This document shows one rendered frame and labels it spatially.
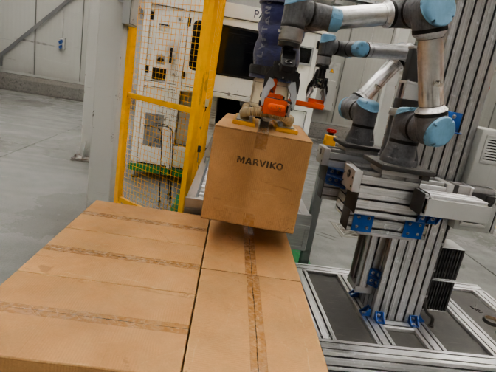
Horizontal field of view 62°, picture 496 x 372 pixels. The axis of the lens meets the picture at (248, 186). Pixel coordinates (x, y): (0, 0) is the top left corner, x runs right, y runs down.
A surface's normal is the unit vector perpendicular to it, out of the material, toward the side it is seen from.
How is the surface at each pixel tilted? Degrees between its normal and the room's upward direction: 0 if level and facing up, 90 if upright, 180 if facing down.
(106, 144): 88
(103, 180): 90
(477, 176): 90
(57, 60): 90
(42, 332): 0
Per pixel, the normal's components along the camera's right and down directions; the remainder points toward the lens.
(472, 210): 0.07, 0.27
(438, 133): 0.30, 0.41
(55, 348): 0.16, -0.95
